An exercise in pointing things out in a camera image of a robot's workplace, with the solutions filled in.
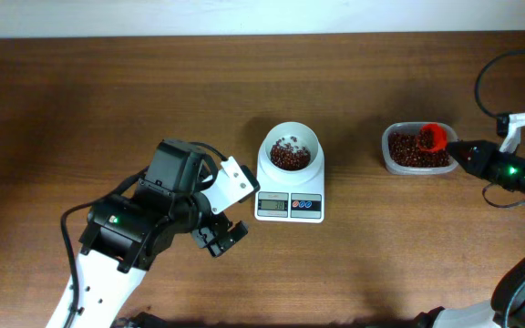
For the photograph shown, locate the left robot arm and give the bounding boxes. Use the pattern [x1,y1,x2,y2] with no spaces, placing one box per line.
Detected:
[47,139,260,327]

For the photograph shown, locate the white round bowl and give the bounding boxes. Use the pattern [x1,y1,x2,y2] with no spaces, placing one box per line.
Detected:
[262,122,319,169]

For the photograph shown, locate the orange measuring scoop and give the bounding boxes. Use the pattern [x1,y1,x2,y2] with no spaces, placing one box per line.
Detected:
[417,123,448,153]

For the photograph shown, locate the white digital kitchen scale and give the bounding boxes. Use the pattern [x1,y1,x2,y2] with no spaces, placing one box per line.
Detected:
[254,136,325,223]

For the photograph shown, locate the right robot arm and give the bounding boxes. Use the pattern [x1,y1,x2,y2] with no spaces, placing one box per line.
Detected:
[409,140,525,328]

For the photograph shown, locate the red beans in bowl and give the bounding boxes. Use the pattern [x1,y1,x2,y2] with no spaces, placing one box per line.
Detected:
[270,136,311,171]

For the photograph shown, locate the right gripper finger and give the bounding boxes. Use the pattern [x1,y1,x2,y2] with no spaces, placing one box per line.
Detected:
[446,140,498,159]
[451,152,491,179]

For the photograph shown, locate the clear plastic bean container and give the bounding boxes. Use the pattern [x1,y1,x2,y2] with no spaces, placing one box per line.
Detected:
[381,122,458,176]

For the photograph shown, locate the left black cable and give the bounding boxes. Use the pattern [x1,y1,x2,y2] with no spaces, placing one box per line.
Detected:
[60,168,149,328]

